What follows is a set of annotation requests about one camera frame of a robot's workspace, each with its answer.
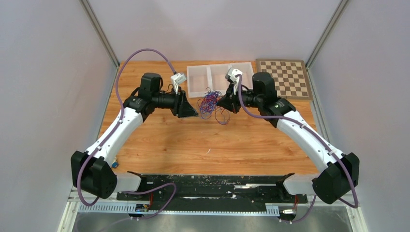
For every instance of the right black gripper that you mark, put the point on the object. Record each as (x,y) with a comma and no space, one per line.
(229,101)

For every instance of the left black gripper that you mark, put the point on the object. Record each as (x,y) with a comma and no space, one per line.
(182,108)

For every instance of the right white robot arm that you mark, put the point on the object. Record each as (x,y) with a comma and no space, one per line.
(338,171)

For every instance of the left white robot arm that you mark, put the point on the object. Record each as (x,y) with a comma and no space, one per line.
(92,170)

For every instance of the white three-compartment bin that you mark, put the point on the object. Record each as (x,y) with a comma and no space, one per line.
(204,78)

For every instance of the wooden chessboard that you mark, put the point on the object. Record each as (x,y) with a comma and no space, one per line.
(290,77)

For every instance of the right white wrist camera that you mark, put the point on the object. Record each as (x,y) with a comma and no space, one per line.
(234,76)

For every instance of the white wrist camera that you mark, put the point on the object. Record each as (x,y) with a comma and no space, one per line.
(176,80)
(234,76)

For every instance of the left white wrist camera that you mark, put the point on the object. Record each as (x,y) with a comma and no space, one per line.
(176,80)

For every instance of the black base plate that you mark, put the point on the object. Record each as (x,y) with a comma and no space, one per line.
(217,193)

